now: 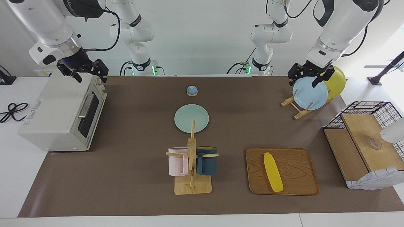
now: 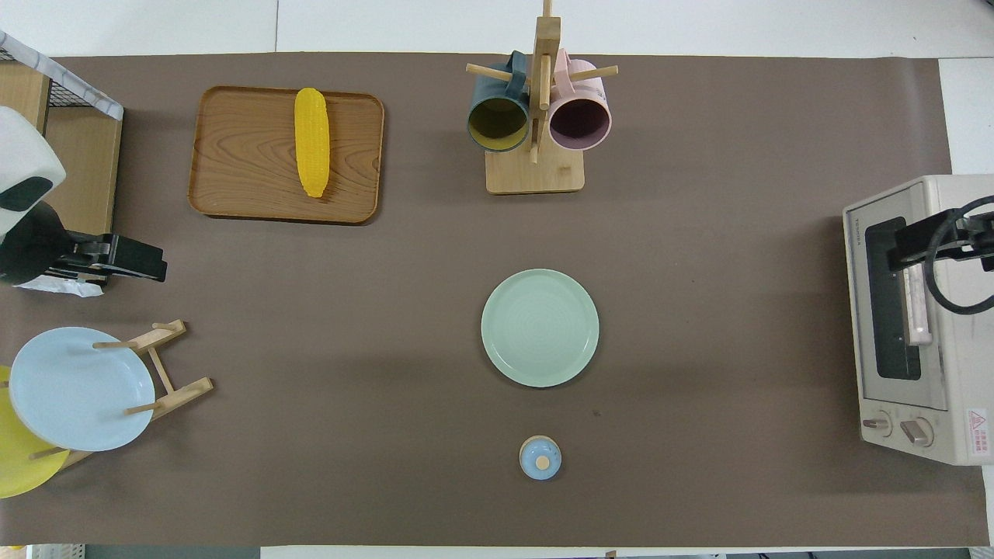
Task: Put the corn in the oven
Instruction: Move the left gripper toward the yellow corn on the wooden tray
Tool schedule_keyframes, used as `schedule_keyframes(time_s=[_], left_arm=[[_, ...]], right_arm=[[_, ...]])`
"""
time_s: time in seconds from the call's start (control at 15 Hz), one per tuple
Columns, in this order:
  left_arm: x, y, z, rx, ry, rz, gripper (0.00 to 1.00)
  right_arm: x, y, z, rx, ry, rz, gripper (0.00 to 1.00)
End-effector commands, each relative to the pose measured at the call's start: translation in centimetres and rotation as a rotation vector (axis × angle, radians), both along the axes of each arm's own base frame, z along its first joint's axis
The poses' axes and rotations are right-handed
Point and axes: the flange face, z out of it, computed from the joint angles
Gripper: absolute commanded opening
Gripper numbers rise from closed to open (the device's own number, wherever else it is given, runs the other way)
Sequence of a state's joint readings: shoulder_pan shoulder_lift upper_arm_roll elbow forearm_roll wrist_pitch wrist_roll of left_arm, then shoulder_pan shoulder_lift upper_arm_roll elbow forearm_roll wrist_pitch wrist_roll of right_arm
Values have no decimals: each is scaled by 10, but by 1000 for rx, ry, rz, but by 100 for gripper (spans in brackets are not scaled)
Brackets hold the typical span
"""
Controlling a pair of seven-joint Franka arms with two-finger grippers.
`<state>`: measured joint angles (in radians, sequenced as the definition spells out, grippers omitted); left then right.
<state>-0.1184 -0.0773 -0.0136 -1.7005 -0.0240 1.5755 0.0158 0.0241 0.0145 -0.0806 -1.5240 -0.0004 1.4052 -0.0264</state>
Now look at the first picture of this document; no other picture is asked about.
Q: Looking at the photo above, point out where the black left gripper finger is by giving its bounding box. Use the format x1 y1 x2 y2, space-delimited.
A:
288 64 300 86
312 72 335 88

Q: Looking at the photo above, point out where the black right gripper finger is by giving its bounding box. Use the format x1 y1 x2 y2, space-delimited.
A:
94 59 110 83
57 66 83 84

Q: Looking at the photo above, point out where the toaster oven glass door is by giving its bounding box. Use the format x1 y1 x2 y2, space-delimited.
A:
72 89 107 141

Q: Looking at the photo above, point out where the mint green plate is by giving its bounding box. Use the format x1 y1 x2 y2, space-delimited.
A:
174 104 210 134

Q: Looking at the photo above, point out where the yellow corn cob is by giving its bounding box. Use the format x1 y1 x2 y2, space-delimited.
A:
264 152 284 192

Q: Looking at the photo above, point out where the white toaster oven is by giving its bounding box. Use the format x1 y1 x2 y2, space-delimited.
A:
18 70 108 152

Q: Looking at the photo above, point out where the yellow plate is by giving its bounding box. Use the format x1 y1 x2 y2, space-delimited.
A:
322 65 346 100

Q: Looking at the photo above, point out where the light blue plate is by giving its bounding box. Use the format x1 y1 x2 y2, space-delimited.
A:
292 77 329 110

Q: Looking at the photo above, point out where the wooden plate rack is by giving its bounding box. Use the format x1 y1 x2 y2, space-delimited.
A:
281 79 348 120

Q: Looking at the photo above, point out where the black angled stand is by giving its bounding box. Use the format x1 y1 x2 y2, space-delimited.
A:
368 51 404 86

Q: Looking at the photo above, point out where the black desk clamp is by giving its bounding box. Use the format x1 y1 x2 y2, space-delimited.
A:
0 66 17 85

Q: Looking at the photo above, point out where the small clear glass object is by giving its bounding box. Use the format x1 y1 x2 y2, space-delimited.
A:
368 137 383 150

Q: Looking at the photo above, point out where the white rounded object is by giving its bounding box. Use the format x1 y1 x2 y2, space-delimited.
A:
380 117 404 144

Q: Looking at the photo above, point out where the brown wooden tray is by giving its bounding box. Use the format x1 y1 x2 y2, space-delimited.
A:
246 147 320 196

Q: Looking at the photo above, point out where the brown table mat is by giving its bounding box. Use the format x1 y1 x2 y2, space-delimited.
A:
17 76 404 218

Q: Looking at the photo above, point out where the white checkered cloth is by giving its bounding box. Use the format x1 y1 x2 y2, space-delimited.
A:
346 166 404 190

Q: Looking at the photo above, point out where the pink mug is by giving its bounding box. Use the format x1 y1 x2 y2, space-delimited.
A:
168 147 190 177

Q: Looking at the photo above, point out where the dark blue mug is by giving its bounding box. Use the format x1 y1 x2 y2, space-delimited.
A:
196 146 218 176

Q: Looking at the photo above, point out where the wooden mug rack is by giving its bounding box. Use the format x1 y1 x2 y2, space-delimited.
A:
166 119 219 195

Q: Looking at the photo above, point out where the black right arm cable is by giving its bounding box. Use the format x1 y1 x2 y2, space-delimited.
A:
83 8 121 51

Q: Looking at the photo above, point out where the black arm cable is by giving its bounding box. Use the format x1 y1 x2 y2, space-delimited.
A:
282 0 368 57
83 8 121 51

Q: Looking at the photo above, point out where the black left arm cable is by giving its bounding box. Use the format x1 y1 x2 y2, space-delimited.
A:
282 0 368 57

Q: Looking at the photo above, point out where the black wire basket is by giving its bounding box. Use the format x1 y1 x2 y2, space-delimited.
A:
324 101 404 158

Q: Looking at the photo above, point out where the black wire basket shelf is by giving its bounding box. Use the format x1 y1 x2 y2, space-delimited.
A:
324 113 404 183

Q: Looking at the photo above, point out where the coiled black cable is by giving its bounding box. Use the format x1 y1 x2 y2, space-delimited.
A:
0 102 29 123

